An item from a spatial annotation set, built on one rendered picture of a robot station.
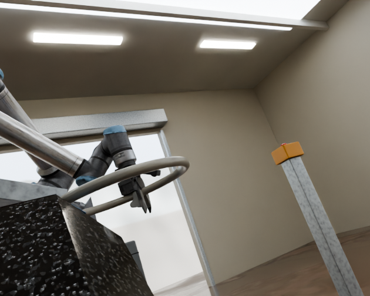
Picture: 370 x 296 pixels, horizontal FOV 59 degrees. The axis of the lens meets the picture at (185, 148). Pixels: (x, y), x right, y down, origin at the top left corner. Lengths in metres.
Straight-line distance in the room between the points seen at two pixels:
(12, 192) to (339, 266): 1.54
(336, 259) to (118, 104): 5.54
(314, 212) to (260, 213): 5.50
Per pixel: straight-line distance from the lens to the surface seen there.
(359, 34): 7.27
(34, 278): 0.41
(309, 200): 1.88
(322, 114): 7.65
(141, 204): 1.27
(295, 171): 1.89
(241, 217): 7.02
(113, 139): 1.34
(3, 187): 0.88
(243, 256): 6.85
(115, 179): 0.86
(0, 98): 1.55
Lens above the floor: 0.73
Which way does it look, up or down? 16 degrees up
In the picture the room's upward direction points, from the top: 20 degrees counter-clockwise
